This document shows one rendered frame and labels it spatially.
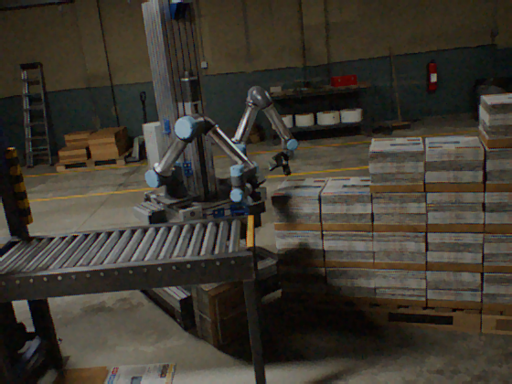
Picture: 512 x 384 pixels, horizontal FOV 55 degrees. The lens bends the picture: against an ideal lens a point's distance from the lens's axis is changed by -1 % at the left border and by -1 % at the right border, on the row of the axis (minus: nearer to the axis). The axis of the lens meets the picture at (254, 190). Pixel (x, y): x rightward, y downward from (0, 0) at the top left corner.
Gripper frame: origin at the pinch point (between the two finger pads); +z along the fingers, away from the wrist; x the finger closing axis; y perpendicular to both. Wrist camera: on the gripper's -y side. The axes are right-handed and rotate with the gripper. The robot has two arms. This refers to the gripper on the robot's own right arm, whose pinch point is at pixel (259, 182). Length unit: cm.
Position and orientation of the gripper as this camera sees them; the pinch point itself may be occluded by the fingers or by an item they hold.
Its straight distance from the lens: 299.6
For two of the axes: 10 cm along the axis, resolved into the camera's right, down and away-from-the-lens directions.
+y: -4.4, -8.9, -1.2
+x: -8.3, 3.6, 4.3
